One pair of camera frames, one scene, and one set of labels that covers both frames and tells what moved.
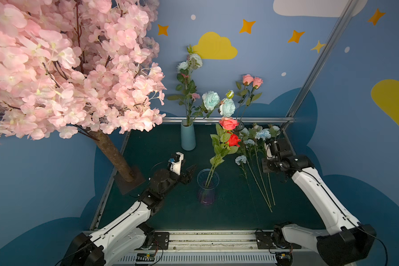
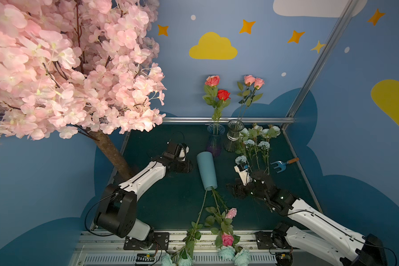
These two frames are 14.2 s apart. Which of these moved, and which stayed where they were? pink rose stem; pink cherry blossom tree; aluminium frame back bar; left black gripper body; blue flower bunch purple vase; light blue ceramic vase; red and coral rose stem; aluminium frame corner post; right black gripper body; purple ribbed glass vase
Moved: red and coral rose stem; right black gripper body; light blue ceramic vase; purple ribbed glass vase; left black gripper body
Stayed: pink cherry blossom tree; aluminium frame back bar; blue flower bunch purple vase; pink rose stem; aluminium frame corner post
